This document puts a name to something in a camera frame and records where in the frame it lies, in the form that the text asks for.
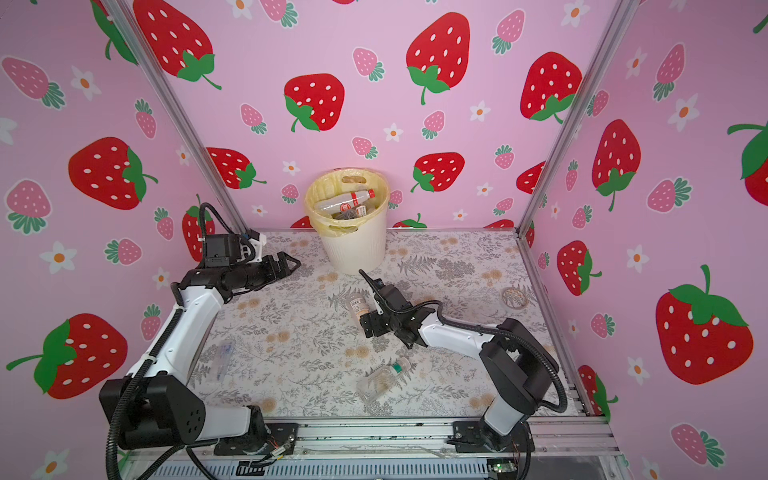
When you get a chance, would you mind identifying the aluminium frame rail front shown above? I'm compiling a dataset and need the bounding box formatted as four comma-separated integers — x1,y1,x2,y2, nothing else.
152,417,633,479

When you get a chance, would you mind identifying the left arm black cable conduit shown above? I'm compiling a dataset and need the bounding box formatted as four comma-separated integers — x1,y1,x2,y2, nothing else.
104,202,247,480

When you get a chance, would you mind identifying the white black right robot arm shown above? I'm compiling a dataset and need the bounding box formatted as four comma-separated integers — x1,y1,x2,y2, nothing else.
360,279,568,451

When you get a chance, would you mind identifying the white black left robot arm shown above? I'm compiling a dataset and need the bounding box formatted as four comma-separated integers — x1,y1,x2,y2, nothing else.
99,252,301,452

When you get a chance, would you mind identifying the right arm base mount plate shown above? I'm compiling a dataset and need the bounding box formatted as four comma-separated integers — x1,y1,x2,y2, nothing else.
446,420,535,454

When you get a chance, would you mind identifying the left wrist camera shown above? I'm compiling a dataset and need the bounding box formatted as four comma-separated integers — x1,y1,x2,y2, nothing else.
201,230,266,268

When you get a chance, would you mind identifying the clear bottle green cap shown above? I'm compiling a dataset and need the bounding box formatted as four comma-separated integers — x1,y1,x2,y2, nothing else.
357,358,411,402

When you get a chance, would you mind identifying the white bottle red cap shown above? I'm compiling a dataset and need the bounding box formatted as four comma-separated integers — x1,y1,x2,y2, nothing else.
314,189,376,215

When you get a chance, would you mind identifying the left aluminium corner post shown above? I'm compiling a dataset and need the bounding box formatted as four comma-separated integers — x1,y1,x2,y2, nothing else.
101,0,248,236

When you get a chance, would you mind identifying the clear bottle orange white label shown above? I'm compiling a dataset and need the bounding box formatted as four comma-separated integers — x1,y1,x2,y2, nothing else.
347,293,371,320

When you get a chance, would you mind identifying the yellow bin liner bag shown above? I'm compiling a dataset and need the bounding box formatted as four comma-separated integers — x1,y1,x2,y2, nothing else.
304,168,391,238

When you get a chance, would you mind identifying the cream plastic waste bin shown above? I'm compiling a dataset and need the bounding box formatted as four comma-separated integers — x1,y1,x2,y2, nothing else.
319,212,387,275

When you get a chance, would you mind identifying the right aluminium corner post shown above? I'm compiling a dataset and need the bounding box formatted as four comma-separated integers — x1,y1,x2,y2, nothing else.
517,0,640,239

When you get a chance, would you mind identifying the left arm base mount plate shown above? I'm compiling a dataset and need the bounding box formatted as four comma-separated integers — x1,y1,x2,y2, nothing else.
214,423,299,457

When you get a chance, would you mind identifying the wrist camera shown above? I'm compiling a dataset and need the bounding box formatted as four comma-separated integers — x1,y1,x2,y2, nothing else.
358,269,393,310
201,230,266,268

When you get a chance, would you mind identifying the aluminium corner post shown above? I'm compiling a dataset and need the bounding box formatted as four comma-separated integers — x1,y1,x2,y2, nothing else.
101,0,248,236
517,0,640,239

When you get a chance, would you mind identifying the sunflower label bottle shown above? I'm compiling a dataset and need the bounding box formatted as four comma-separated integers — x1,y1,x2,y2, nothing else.
332,205,368,220

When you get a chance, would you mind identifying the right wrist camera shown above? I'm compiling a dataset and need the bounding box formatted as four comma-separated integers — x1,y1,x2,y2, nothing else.
358,269,393,310

